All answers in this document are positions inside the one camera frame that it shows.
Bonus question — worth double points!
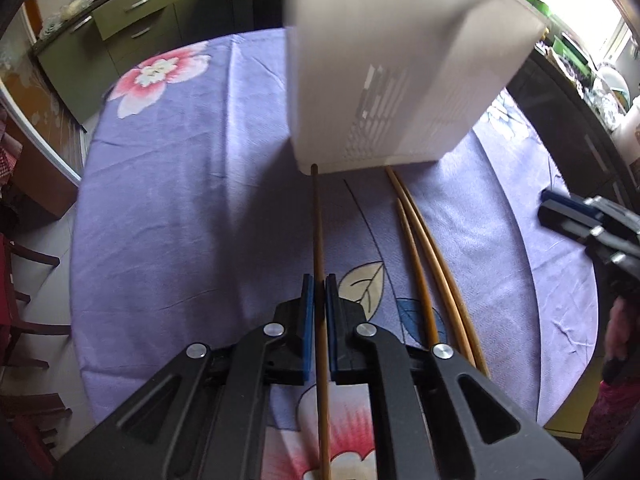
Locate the white plastic utensil holder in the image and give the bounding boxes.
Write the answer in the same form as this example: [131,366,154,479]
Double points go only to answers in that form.
[282,0,547,177]

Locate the plastic bags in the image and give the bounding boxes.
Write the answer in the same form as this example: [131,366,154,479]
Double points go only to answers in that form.
[40,0,96,36]

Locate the crumpled foil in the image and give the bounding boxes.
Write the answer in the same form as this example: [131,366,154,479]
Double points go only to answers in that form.
[582,80,618,121]

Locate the green base cabinets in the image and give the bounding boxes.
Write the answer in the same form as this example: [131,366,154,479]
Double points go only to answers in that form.
[32,0,261,133]

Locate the purple floral tablecloth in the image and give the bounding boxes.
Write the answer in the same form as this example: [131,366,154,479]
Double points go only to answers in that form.
[70,27,601,480]

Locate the red chair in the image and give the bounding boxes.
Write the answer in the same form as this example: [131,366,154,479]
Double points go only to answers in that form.
[0,232,73,371]

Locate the dark wooden chair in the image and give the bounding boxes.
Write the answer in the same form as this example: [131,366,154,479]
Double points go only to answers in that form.
[0,390,73,476]

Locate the person's right forearm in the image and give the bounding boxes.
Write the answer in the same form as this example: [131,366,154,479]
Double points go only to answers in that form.
[582,380,638,468]

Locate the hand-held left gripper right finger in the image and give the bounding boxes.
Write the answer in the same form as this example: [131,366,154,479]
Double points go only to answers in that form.
[325,272,583,480]

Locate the green dish rack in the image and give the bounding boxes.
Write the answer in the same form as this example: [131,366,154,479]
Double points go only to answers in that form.
[552,30,598,76]

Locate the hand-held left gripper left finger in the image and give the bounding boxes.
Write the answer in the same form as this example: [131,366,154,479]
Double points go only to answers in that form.
[55,272,317,480]

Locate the dark base cabinets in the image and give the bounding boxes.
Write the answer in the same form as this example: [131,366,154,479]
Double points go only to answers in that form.
[505,45,640,211]

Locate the person's right hand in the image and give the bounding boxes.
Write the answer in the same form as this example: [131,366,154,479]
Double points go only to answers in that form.
[611,299,640,361]

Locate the sliding door frame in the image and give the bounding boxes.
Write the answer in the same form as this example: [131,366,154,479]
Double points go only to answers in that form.
[0,60,83,191]

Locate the round patterned plate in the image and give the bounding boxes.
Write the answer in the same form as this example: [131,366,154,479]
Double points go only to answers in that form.
[597,62,632,111]

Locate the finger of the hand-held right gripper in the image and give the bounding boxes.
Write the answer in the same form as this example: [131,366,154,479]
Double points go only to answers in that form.
[538,202,640,281]
[541,189,640,234]

